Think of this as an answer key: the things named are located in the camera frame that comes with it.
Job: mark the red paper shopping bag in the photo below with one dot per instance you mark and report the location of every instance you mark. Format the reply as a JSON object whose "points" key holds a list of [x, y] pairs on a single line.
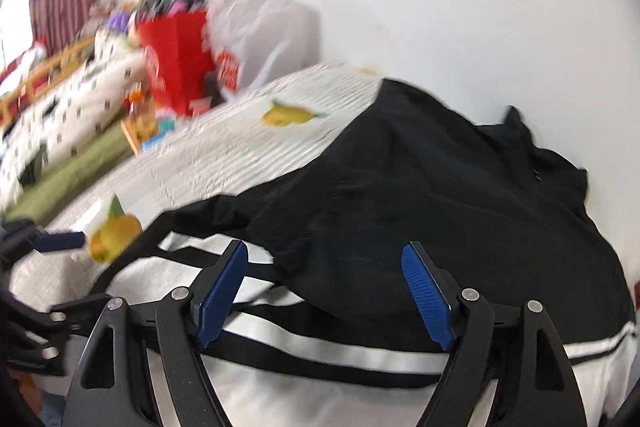
{"points": [[177, 58]]}

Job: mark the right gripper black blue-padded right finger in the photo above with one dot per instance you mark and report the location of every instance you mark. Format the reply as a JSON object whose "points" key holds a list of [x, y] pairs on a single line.
{"points": [[517, 349]]}

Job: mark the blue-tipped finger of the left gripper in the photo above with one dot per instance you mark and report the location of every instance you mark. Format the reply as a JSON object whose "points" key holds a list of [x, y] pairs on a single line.
{"points": [[61, 241]]}

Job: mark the white plastic bag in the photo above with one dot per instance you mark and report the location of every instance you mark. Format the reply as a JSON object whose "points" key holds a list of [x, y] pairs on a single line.
{"points": [[254, 42]]}

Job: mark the black white blue jacket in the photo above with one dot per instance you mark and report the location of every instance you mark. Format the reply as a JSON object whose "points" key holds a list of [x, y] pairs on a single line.
{"points": [[499, 213]]}

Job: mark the fruit-print white tablecloth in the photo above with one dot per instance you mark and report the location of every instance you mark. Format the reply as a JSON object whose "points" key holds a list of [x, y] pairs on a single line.
{"points": [[224, 151]]}

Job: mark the green cushion mat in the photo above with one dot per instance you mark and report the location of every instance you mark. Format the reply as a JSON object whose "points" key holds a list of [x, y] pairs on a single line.
{"points": [[56, 189]]}

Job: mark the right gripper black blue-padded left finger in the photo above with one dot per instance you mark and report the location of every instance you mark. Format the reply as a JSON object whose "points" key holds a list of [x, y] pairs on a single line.
{"points": [[112, 383]]}

